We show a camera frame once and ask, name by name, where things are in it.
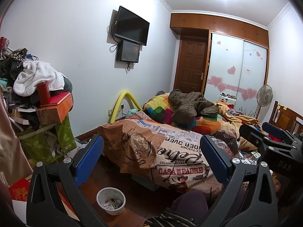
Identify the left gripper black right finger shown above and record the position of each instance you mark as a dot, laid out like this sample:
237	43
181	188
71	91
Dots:
218	159

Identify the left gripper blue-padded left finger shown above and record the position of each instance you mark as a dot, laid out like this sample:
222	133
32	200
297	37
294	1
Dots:
86	159

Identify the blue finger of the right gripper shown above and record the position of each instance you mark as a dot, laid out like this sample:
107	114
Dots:
273	130
254	136

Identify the white trash cup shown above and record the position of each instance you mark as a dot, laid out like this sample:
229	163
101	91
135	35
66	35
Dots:
111	200

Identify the person's right hand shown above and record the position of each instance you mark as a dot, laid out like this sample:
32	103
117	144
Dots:
281	183

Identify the beige yellow blanket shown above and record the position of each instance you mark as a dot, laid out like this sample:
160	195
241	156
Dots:
239	118

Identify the wooden headboard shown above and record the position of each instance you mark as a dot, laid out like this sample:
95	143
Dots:
286	119

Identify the white standing fan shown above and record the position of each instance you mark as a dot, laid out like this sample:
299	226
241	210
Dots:
264	99

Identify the green leaf gift bag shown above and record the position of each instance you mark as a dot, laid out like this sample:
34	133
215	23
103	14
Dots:
49	143

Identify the person's dark trouser knees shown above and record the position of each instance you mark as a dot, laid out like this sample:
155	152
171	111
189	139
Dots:
187	210

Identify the frosted wardrobe with hearts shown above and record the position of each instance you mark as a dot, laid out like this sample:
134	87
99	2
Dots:
237	70

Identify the newspaper print duvet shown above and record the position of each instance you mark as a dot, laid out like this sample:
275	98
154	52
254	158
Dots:
167	156

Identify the brown puffer jacket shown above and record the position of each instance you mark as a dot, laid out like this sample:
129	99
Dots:
188	106

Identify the yellow foam tube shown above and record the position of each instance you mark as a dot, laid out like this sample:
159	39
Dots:
125	101

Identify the orange shoe box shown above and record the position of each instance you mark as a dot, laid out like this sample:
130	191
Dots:
57	111

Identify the colourful checkered blanket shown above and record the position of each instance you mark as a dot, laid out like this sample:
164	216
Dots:
159	110

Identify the red box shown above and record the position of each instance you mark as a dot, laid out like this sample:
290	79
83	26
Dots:
43	93

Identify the white towel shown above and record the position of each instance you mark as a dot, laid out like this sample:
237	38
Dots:
34	73

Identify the small black wall monitor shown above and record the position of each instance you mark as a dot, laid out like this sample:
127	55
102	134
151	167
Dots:
128	52

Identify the large black wall television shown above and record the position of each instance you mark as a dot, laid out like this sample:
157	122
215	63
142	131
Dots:
132	27

